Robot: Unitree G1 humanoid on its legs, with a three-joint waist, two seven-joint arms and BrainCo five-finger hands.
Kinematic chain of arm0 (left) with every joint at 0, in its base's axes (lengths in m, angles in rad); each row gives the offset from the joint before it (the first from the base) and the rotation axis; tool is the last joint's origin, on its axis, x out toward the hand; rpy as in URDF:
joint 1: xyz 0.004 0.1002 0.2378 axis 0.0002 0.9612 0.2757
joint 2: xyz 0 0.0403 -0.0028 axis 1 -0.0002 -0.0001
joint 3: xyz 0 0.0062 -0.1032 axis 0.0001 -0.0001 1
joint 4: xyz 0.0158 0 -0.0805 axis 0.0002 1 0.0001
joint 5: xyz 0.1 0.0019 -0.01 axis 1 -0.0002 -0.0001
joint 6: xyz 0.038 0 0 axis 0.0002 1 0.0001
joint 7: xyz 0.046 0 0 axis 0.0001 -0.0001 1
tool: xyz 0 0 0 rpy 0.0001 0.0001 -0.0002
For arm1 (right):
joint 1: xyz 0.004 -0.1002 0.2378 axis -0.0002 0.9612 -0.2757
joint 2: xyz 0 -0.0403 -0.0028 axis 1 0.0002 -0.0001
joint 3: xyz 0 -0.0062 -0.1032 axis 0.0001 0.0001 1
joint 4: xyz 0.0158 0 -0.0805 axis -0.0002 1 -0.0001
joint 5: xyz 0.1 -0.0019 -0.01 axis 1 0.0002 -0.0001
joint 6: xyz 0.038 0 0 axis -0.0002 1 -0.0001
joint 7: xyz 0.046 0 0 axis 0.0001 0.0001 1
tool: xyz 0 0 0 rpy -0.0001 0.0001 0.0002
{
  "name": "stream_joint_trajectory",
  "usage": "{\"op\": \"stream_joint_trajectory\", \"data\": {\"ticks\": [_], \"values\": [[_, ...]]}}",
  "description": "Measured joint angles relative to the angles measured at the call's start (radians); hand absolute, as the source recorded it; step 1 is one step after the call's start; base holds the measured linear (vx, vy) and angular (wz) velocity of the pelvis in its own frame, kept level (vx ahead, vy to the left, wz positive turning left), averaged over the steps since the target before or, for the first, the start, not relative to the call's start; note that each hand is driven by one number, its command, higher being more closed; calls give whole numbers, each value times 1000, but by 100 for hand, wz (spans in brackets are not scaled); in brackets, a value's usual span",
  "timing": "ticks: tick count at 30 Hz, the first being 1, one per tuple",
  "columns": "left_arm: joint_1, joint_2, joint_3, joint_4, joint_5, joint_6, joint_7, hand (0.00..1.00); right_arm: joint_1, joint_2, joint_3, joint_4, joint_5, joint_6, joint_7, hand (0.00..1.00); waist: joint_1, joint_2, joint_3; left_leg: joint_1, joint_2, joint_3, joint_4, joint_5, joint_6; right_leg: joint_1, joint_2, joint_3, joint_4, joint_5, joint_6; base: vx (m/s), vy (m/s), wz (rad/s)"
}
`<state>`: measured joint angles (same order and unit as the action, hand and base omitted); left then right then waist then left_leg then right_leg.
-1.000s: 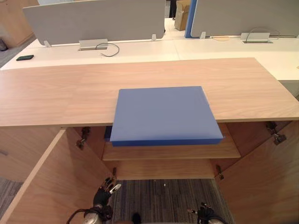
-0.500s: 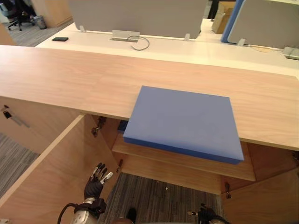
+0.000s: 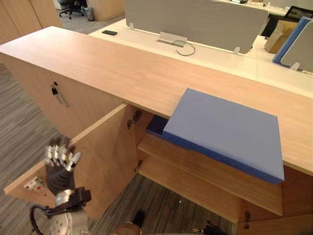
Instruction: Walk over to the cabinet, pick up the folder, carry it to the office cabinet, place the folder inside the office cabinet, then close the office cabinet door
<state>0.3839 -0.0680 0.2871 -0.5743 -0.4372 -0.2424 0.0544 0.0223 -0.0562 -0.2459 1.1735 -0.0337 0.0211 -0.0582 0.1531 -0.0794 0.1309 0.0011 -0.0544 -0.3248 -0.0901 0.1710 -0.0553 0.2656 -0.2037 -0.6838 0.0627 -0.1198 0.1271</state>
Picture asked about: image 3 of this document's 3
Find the grey cable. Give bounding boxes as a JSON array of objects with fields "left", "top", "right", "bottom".
[{"left": 174, "top": 40, "right": 196, "bottom": 57}]

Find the black office chair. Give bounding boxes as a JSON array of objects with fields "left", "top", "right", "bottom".
[{"left": 57, "top": 0, "right": 88, "bottom": 20}]

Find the low wooden office cabinet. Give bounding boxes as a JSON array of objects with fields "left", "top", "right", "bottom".
[{"left": 0, "top": 25, "right": 313, "bottom": 235}]

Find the blue grey divider screen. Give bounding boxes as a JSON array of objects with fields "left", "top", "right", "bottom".
[{"left": 272, "top": 16, "right": 313, "bottom": 72}]

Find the white door lock latch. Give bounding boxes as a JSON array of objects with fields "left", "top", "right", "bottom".
[{"left": 23, "top": 176, "right": 46, "bottom": 192}]

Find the white office desk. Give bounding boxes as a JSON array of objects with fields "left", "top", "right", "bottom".
[{"left": 88, "top": 19, "right": 313, "bottom": 93}]

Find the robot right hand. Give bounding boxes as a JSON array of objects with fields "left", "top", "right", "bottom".
[{"left": 192, "top": 220, "right": 228, "bottom": 235}]

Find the wooden background cabinet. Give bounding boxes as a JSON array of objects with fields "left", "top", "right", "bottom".
[{"left": 86, "top": 0, "right": 126, "bottom": 22}]

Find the large blue folder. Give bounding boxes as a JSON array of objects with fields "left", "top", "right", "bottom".
[{"left": 162, "top": 88, "right": 286, "bottom": 185}]

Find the tall wooden cupboard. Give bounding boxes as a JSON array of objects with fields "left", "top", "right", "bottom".
[{"left": 0, "top": 0, "right": 64, "bottom": 46}]

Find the grey desk divider screen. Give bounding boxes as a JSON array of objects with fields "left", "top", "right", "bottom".
[{"left": 124, "top": 0, "right": 269, "bottom": 55}]

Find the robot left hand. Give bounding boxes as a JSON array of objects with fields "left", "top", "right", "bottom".
[{"left": 45, "top": 138, "right": 82, "bottom": 196}]

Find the wooden cabinet door with handle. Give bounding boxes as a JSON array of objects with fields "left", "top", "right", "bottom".
[{"left": 0, "top": 55, "right": 125, "bottom": 139}]

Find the brown cardboard box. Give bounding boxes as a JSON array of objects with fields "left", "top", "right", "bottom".
[{"left": 264, "top": 19, "right": 299, "bottom": 54}]

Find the grey waste bin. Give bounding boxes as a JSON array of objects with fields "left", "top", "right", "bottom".
[{"left": 84, "top": 7, "right": 95, "bottom": 22}]

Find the black cabinet key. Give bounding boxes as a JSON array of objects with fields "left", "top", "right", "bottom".
[{"left": 50, "top": 81, "right": 60, "bottom": 96}]

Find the wooden cabinet door with latch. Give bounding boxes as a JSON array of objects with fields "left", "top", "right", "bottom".
[{"left": 3, "top": 102, "right": 138, "bottom": 220}]

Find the wooden cabinet shelf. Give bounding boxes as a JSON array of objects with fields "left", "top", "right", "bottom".
[{"left": 136, "top": 133, "right": 284, "bottom": 216}]

